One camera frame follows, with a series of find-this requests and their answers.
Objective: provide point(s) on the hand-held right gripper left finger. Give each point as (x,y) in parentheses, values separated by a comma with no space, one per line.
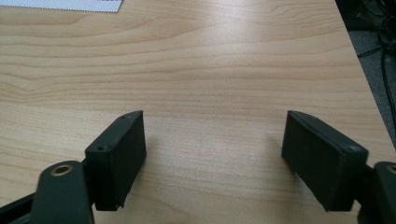
(120,161)

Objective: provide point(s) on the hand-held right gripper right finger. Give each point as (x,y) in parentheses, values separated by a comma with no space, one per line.
(320,161)

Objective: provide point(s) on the white patterned mat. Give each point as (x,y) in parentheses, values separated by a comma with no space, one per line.
(67,4)

